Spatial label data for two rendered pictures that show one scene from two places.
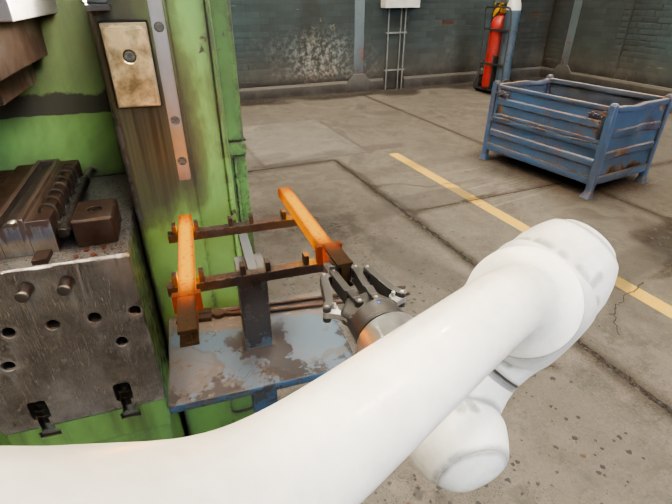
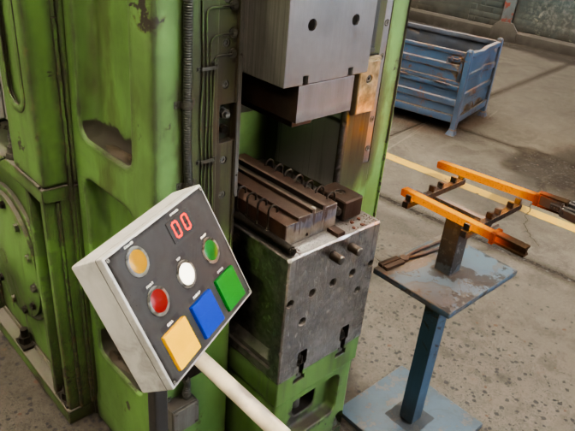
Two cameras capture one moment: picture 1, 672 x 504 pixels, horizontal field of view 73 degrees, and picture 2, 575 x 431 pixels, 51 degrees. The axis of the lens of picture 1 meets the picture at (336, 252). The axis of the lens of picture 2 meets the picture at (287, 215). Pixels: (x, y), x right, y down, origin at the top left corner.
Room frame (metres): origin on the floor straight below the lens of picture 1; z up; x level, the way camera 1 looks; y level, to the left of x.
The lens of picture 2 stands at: (-0.44, 1.43, 1.79)
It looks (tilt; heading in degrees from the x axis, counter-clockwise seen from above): 29 degrees down; 333
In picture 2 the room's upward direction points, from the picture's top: 5 degrees clockwise
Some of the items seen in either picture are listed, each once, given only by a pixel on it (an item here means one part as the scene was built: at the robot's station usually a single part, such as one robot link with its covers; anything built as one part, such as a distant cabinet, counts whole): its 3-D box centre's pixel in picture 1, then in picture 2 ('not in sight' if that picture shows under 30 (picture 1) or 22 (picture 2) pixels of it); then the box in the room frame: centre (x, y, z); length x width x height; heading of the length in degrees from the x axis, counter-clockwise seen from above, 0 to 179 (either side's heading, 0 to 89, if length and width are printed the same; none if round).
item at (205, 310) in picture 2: not in sight; (205, 314); (0.50, 1.12, 1.01); 0.07 x 0.05 x 0.07; 133
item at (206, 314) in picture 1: (297, 303); (443, 243); (0.96, 0.10, 0.71); 0.60 x 0.04 x 0.01; 102
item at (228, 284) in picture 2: not in sight; (228, 288); (0.56, 1.05, 1.01); 0.07 x 0.05 x 0.07; 133
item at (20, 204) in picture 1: (31, 188); (269, 181); (1.05, 0.75, 0.99); 0.42 x 0.05 x 0.01; 18
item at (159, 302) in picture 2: not in sight; (158, 300); (0.46, 1.23, 1.09); 0.05 x 0.03 x 0.04; 108
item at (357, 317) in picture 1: (372, 316); not in sight; (0.51, -0.05, 1.02); 0.09 x 0.08 x 0.07; 19
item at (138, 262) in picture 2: not in sight; (137, 261); (0.49, 1.26, 1.16); 0.05 x 0.03 x 0.04; 108
